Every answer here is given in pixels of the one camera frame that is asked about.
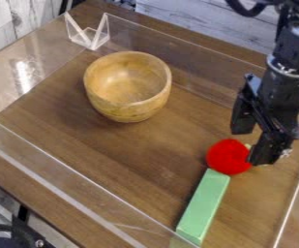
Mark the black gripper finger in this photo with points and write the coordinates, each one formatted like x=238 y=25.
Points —
x=268 y=149
x=243 y=120

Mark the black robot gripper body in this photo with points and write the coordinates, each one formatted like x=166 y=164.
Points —
x=271 y=98

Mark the red felt strawberry toy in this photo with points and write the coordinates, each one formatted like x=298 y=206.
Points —
x=226 y=157

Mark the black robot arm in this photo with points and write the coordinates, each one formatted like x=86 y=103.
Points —
x=286 y=51

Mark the green rectangular block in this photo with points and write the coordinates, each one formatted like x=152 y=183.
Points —
x=198 y=216

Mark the wooden bowl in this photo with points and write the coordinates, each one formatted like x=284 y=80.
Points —
x=127 y=85

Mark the black table clamp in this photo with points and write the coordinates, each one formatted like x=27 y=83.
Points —
x=27 y=237

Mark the clear acrylic corner bracket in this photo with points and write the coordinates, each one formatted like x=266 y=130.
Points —
x=88 y=37

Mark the clear acrylic tray wall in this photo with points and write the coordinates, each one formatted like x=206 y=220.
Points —
x=108 y=182

